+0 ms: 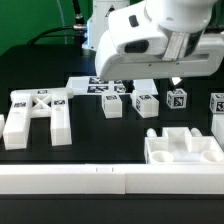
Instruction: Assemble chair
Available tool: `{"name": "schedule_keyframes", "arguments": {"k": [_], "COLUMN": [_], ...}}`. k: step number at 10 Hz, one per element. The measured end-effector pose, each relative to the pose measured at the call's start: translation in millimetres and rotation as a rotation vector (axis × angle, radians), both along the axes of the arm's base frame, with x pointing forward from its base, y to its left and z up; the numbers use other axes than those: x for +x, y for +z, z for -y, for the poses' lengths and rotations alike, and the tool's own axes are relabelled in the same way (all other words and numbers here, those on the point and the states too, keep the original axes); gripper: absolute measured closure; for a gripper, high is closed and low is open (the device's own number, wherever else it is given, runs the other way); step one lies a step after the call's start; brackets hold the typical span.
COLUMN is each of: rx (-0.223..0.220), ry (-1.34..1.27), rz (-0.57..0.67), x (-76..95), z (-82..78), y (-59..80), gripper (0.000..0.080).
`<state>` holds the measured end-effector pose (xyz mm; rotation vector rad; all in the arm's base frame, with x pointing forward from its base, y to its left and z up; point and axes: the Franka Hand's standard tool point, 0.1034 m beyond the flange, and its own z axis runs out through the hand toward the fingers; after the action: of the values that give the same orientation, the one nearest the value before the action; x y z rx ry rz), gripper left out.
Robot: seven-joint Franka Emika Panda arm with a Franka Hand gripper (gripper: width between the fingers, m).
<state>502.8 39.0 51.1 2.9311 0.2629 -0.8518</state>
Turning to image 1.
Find white front rail barrier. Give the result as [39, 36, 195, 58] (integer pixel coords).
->
[0, 164, 224, 194]

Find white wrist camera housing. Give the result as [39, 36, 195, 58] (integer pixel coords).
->
[108, 1, 168, 55]

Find white chair seat part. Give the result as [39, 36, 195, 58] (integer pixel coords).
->
[144, 127, 224, 164]

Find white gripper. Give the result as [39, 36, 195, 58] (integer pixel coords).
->
[95, 31, 224, 81]

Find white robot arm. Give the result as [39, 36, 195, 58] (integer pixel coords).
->
[86, 0, 224, 81]

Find white part left edge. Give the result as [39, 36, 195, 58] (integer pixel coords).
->
[0, 114, 5, 136]

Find white tagged right block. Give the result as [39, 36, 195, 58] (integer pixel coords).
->
[210, 93, 224, 113]

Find white tagged small block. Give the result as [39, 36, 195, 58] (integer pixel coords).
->
[166, 88, 187, 109]

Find black cables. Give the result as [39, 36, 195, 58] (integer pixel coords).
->
[27, 0, 88, 46]

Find white chair back frame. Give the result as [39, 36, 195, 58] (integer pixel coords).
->
[3, 88, 73, 150]

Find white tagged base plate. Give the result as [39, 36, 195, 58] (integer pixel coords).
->
[66, 76, 158, 95]

